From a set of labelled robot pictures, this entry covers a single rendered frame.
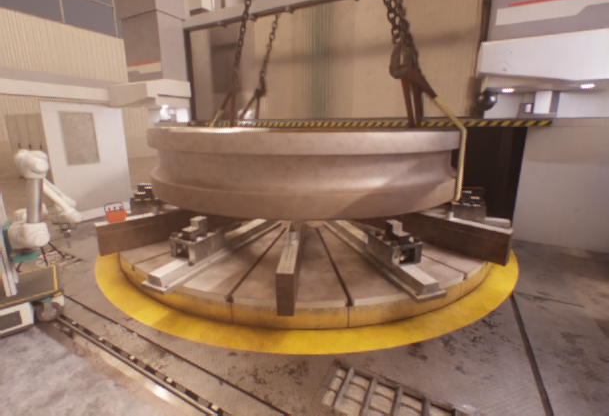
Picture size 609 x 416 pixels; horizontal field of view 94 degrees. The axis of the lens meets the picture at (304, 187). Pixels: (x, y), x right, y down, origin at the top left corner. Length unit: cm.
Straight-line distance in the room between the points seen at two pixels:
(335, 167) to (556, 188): 370
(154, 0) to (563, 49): 613
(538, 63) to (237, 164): 303
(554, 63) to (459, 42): 219
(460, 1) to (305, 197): 405
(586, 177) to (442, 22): 311
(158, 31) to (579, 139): 714
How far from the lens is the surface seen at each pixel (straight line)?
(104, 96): 712
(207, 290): 294
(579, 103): 463
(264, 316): 284
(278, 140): 279
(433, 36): 558
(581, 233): 593
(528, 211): 570
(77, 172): 702
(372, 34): 579
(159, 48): 662
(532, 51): 359
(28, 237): 323
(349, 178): 302
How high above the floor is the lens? 180
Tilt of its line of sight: 12 degrees down
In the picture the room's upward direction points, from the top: straight up
